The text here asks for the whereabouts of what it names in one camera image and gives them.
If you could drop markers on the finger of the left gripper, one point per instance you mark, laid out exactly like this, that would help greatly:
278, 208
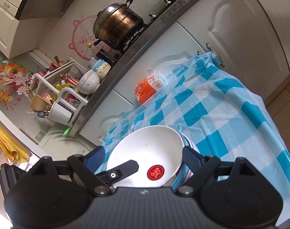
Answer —
118, 173

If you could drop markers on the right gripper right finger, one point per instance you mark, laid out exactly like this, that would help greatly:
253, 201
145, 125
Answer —
202, 167

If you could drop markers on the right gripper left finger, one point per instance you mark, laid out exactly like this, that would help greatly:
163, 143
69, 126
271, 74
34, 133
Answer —
86, 166

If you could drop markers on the blue cartoon bowl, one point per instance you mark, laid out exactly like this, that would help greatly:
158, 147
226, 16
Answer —
184, 172

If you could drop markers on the red white bowl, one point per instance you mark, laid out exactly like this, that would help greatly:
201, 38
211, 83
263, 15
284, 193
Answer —
158, 153

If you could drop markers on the green clip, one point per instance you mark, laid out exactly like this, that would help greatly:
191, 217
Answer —
66, 132

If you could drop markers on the blue white checkered tablecloth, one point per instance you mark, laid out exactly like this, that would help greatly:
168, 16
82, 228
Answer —
220, 115

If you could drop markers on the yellow cloth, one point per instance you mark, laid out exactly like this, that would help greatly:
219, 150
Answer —
11, 150

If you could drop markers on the white ceramic bowl on counter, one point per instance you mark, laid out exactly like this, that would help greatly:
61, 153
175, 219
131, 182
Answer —
88, 83

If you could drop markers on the white utensil rack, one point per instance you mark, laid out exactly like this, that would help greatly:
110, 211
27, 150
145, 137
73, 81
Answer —
66, 96

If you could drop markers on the orange plastic package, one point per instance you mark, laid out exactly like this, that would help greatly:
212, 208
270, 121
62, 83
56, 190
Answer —
150, 86

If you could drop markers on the blue white bowl on counter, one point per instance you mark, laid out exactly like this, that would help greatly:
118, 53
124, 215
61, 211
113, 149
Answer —
101, 68

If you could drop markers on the red dragon window sticker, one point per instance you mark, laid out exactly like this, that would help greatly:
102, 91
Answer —
14, 84

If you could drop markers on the dark sauce bottle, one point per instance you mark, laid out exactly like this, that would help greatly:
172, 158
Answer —
102, 54

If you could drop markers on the large steel steamer pot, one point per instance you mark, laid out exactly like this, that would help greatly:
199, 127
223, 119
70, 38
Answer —
117, 24

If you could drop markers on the white upper cabinet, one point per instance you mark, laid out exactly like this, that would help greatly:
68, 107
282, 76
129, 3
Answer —
18, 36

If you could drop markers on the gas stove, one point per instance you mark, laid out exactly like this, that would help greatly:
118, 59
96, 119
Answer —
152, 17

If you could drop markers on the pink round wall sticker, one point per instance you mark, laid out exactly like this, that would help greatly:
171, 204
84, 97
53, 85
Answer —
82, 35

